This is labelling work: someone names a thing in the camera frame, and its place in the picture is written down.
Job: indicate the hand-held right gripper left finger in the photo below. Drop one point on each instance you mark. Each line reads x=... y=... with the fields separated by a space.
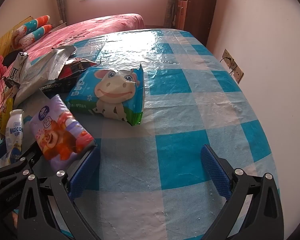
x=85 y=170

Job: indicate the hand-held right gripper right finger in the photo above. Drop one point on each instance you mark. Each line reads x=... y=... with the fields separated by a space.
x=212 y=170

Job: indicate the white plastic yogurt bottle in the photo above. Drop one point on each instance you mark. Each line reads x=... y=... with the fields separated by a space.
x=14 y=132

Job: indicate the yellow green snack wrapper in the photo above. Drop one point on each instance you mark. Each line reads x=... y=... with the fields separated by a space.
x=3 y=120

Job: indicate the purple cartoon tissue pack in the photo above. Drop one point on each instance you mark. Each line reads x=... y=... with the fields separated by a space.
x=57 y=130

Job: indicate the white feather print wipes bag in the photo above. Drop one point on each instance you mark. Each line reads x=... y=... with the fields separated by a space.
x=31 y=92

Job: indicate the black gold coffee stick sachet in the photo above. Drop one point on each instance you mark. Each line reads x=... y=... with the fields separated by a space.
x=57 y=86

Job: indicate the blue cartoon cow wipes pack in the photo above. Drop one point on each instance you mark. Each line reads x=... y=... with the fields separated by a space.
x=107 y=92

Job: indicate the blue white checkered tablecloth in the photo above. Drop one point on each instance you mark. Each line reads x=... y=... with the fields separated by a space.
x=177 y=155

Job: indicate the black charger plug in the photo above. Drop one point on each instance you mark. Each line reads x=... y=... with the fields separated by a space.
x=8 y=83

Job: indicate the black white printed wrapper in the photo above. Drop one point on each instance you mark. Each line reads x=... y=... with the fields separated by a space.
x=20 y=65

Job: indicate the dark cloth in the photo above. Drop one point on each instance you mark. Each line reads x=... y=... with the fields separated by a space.
x=10 y=58

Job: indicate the red black snack wrapper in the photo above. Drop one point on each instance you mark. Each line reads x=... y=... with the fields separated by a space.
x=75 y=66

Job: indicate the yellow headboard cover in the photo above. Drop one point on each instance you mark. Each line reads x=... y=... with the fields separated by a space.
x=2 y=40

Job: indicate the red teal cartoon pillow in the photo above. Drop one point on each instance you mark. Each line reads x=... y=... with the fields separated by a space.
x=35 y=22
x=37 y=33

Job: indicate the bed with pink blanket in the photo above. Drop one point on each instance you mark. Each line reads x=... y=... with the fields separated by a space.
x=90 y=30

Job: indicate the patterned window curtain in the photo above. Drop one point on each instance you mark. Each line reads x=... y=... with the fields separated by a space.
x=170 y=7
x=60 y=0

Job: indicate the brown wooden cabinet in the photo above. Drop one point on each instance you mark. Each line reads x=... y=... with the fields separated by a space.
x=197 y=12

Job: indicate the beige wall socket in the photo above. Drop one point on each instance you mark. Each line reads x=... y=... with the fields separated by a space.
x=233 y=66

